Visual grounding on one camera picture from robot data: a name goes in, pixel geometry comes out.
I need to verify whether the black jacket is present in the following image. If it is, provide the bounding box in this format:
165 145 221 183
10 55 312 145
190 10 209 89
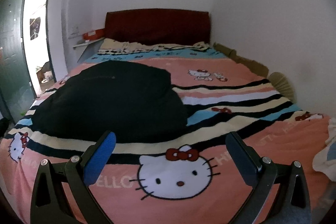
31 60 188 140

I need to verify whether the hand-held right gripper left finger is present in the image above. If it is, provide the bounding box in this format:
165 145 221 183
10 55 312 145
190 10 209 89
30 130 117 224

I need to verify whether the white cloth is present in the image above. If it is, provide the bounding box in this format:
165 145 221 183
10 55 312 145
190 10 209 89
312 118 336 178

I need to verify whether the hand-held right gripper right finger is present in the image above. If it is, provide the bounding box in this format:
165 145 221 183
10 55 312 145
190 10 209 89
225 132 312 224

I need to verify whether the white bedside shelf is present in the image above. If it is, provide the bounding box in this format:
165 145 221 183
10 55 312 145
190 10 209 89
73 39 104 63

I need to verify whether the pink striped cartoon cat blanket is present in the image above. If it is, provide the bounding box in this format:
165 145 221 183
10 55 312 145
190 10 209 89
0 42 336 224

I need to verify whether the brown cardboard sheet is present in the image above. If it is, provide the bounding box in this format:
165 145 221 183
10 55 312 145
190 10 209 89
213 42 271 76

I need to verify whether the dark green door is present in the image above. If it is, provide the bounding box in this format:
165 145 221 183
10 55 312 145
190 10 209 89
0 0 37 122

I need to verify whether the orange box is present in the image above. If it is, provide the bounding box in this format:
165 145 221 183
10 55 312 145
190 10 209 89
82 29 105 41

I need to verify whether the dark red headboard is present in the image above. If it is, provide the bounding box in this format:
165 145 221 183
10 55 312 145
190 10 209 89
104 9 211 46

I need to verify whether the straw fan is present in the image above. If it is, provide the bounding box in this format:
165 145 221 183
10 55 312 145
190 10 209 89
269 72 296 103

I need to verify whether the cream crumpled cloth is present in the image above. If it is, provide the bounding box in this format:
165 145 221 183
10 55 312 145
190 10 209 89
99 38 211 53

